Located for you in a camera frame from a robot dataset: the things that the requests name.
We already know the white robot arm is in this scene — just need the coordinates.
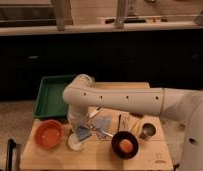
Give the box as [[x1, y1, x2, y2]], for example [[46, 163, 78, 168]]
[[62, 74, 203, 171]]

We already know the green plastic tray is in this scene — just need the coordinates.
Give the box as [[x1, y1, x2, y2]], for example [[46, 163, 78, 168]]
[[34, 75, 75, 120]]

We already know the black frying pan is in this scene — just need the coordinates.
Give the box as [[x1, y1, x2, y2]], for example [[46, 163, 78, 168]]
[[111, 115, 139, 159]]

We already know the orange ball in pan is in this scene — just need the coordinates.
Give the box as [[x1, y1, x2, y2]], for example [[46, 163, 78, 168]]
[[119, 139, 133, 153]]

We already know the silver metal can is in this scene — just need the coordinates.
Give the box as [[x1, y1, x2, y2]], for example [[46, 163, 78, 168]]
[[140, 123, 156, 140]]

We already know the orange bowl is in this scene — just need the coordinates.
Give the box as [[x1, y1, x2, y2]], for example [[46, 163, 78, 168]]
[[34, 120, 63, 149]]

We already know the yellow handled utensil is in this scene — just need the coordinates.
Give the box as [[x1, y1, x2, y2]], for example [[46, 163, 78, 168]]
[[130, 120, 141, 134]]

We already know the black chair frame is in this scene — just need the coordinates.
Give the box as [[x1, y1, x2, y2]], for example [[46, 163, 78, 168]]
[[5, 139, 21, 171]]

